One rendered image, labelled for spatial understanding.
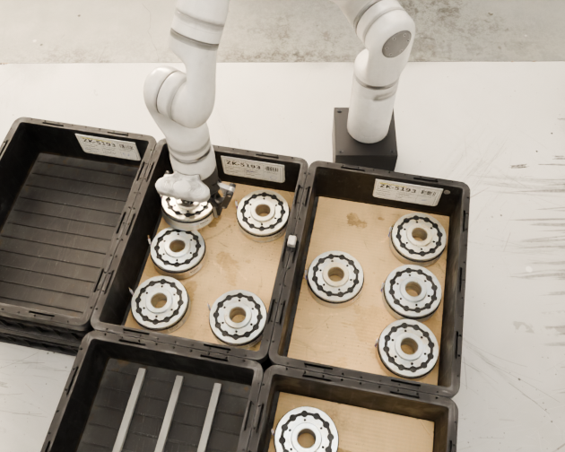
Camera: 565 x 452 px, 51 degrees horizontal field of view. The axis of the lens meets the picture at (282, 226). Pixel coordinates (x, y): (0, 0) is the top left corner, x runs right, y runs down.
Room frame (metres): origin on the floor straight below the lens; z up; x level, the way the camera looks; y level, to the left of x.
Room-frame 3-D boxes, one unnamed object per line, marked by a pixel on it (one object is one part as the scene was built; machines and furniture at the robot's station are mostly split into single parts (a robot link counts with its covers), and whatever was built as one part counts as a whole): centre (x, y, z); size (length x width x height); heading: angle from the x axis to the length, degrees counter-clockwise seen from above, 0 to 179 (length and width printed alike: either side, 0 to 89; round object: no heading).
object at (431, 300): (0.42, -0.23, 0.86); 0.10 x 0.10 x 0.01
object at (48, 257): (0.58, 0.43, 0.87); 0.40 x 0.30 x 0.11; 166
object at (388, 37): (0.83, -0.20, 1.05); 0.09 x 0.09 x 0.17; 23
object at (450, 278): (0.44, -0.16, 0.87); 0.40 x 0.30 x 0.11; 166
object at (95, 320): (0.51, 0.13, 0.92); 0.40 x 0.30 x 0.02; 166
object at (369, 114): (0.84, -0.20, 0.89); 0.09 x 0.09 x 0.17; 86
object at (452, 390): (0.44, -0.16, 0.92); 0.40 x 0.30 x 0.02; 166
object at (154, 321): (0.42, 0.23, 0.86); 0.10 x 0.10 x 0.01
